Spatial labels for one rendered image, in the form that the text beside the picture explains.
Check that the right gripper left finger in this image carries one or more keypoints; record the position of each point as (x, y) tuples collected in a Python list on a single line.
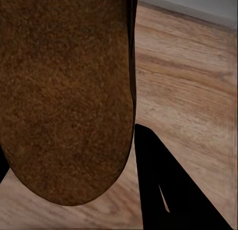
[(4, 166)]

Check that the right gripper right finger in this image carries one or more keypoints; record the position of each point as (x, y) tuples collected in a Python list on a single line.
[(189, 208)]

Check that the sandal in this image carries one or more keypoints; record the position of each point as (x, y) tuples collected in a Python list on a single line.
[(67, 94)]

